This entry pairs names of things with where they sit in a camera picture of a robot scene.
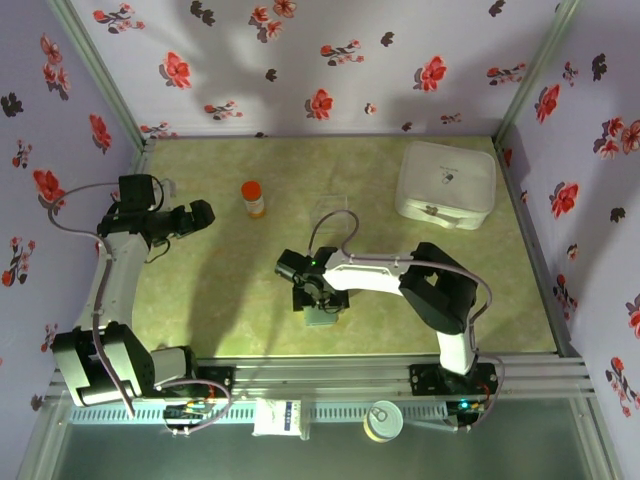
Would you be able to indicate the aluminium frame rail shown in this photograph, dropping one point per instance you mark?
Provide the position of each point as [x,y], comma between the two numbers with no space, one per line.
[325,372]

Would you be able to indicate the orange-lid pill bottle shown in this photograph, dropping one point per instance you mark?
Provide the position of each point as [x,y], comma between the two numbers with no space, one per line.
[253,200]

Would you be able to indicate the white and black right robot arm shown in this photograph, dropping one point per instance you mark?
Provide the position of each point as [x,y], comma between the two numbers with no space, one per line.
[370,277]

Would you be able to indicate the white plastic storage box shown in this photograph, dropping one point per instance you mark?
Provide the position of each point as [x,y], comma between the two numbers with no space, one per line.
[450,170]

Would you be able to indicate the white paper packet blue print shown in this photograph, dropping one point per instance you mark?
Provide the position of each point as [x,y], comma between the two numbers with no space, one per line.
[272,417]

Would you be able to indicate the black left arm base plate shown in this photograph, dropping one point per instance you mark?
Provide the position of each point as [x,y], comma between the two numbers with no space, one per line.
[217,380]

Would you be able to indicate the small black controller board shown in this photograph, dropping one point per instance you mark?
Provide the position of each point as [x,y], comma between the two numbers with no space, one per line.
[465,407]
[185,412]

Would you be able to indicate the tin can with pull tab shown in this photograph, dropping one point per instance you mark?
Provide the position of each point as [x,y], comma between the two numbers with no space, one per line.
[384,422]

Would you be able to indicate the aluminium corner post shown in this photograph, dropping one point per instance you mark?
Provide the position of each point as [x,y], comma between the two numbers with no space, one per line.
[104,75]
[536,75]

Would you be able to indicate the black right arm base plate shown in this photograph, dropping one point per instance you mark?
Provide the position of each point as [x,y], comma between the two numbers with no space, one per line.
[425,380]

